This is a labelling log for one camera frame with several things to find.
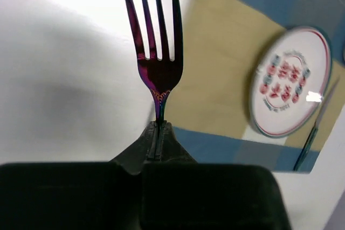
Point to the iridescent teal knife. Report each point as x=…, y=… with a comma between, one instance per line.
x=306, y=148

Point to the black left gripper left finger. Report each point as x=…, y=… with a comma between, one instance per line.
x=75, y=195

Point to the white plate red characters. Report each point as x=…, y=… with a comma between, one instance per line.
x=290, y=81

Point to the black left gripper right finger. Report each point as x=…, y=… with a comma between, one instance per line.
x=178, y=193

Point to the blue beige cloth placemat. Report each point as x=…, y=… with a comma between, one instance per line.
x=223, y=42

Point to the iridescent fork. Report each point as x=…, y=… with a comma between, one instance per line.
x=160, y=73

